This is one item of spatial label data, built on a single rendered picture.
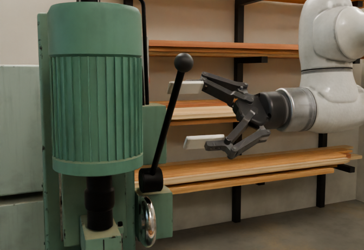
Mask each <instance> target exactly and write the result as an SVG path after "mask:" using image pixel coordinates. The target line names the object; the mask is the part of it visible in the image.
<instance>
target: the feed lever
mask: <svg viewBox="0 0 364 250"><path fill-rule="evenodd" d="M174 66H175V68H176V69H177V75H176V78H175V82H174V85H173V89H172V93H171V97H170V101H169V103H168V107H167V111H166V115H165V119H164V122H163V125H162V129H161V133H160V137H159V141H158V144H157V148H156V151H155V155H154V159H153V162H152V166H151V168H141V169H140V170H139V175H138V180H139V188H140V191H141V192H142V193H149V192H160V191H161V190H162V189H163V184H164V180H163V173H162V170H161V169H160V168H159V167H158V163H159V160H160V156H161V152H162V150H163V146H164V143H165V139H166V135H167V132H168V129H169V126H170V123H171V119H172V115H173V112H174V108H175V106H176V102H177V98H178V95H179V91H180V88H181V84H182V81H183V78H184V75H185V73H186V72H188V71H190V70H191V69H192V67H193V58H192V56H191V55H189V54H187V53H181V54H179V55H177V56H176V58H175V60H174Z"/></svg>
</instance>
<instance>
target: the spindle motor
mask: <svg viewBox="0 0 364 250"><path fill-rule="evenodd" d="M47 23H48V53H49V56H50V58H49V80H50V110H51V140H52V155H53V156H52V160H53V170H54V171H56V172H58V173H61V174H66V175H73V176H83V177H100V176H111V175H118V174H122V173H126V172H130V171H133V170H136V169H138V168H140V167H141V166H142V165H143V152H142V151H143V131H142V58H141V56H142V21H141V14H140V12H139V10H138V9H137V8H136V7H133V6H130V5H124V4H117V3H106V2H67V3H58V4H54V5H52V6H51V7H50V9H49V10H48V12H47Z"/></svg>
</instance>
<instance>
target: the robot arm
mask: <svg viewBox="0 0 364 250"><path fill-rule="evenodd" d="M298 53H299V59H300V64H301V81H300V86H299V87H296V88H279V89H277V90H276V91H264V92H261V93H258V94H256V95H253V94H249V93H248V90H247V87H248V84H247V83H245V82H236V81H233V80H230V79H227V78H223V77H220V76H217V75H214V74H210V73H207V72H204V71H203V72H202V74H201V77H200V79H199V80H185V81H182V84H181V88H180V91H179V94H200V93H201V91H203V92H205V93H207V94H209V95H211V96H213V97H215V98H217V99H219V100H221V101H223V102H225V103H227V105H228V106H229V107H231V108H232V110H233V112H234V113H235V115H236V119H237V121H239V122H240V123H239V124H238V125H237V126H236V127H235V129H234V130H233V131H232V132H231V133H230V134H229V135H228V136H226V138H225V139H224V137H225V136H224V134H220V135H201V136H187V137H186V140H185V142H184V145H183V149H200V148H205V150H207V151H215V150H222V151H224V152H226V153H227V158H228V159H230V160H232V159H234V158H235V157H237V156H238V155H240V154H241V153H243V152H245V151H246V150H248V149H249V148H251V147H253V146H254V145H256V144H257V143H262V142H266V141H267V139H268V137H269V136H270V134H271V131H270V129H277V130H278V131H281V132H289V131H310V132H312V133H320V134H325V133H337V132H341V131H346V130H351V129H355V128H357V127H360V126H362V125H364V89H363V88H362V87H360V86H359V85H357V84H356V83H355V80H354V76H353V62H354V61H356V60H357V59H358V58H361V57H363V56H364V12H363V11H362V10H360V9H359V8H357V7H354V6H352V2H351V0H306V2H305V4H304V6H303V9H302V12H301V16H300V22H299V30H298ZM206 86H207V87H206ZM235 98H237V100H236V101H235V103H234V102H233V101H234V99H235ZM248 127H251V128H253V129H255V130H257V131H256V132H255V133H253V134H251V135H250V136H248V137H246V138H245V139H243V140H241V141H240V142H238V143H236V144H235V145H232V144H233V143H234V142H235V141H236V140H237V139H238V138H239V136H240V135H241V134H242V133H244V131H245V130H246V129H247V128H248Z"/></svg>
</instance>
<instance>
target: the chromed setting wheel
mask: <svg viewBox="0 0 364 250"><path fill-rule="evenodd" d="M139 205H140V214H139V228H140V233H139V239H140V241H141V243H142V245H143V246H145V247H152V246H153V245H154V243H155V239H156V236H157V221H156V215H155V210H154V206H153V202H152V200H151V199H150V198H149V197H148V196H142V197H141V198H140V199H139Z"/></svg>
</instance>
